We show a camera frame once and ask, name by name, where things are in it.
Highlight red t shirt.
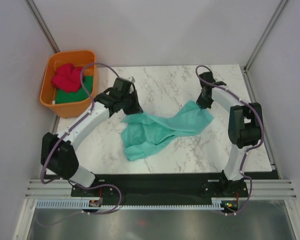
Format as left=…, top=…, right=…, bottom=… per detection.
left=51, top=63, right=83, bottom=93

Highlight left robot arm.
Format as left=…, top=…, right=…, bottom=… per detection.
left=40, top=77, right=143, bottom=197

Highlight teal t shirt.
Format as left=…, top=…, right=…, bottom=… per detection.
left=121, top=100, right=214, bottom=162

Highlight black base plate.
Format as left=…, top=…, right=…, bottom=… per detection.
left=69, top=171, right=251, bottom=208

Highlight white slotted cable duct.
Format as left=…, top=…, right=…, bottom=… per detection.
left=35, top=197, right=224, bottom=211

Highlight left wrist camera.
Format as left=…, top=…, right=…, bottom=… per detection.
left=113, top=77, right=135, bottom=95

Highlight green t shirt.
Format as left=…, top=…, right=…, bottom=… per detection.
left=54, top=75, right=94, bottom=104

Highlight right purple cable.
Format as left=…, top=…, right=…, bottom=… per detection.
left=195, top=65, right=265, bottom=217

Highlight aluminium rail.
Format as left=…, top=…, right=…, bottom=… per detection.
left=25, top=179, right=297, bottom=200

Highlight orange plastic bin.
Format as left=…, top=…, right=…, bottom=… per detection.
left=39, top=50, right=99, bottom=118

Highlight aluminium frame post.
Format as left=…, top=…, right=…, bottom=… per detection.
left=241, top=0, right=290, bottom=74
left=25, top=0, right=60, bottom=54

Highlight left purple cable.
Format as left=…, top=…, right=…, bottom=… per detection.
left=34, top=62, right=123, bottom=228

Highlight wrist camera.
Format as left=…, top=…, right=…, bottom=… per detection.
left=113, top=77, right=135, bottom=95
left=213, top=81, right=227, bottom=86

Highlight purple cable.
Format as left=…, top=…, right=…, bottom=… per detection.
left=34, top=62, right=123, bottom=228
left=195, top=65, right=265, bottom=217

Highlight left aluminium frame post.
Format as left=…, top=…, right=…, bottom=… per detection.
left=25, top=0, right=60, bottom=54

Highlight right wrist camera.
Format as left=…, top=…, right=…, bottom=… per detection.
left=213, top=81, right=227, bottom=86

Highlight right aluminium frame post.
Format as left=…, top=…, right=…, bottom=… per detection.
left=241, top=0, right=290, bottom=74

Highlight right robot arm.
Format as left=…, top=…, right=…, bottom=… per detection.
left=196, top=70, right=265, bottom=197

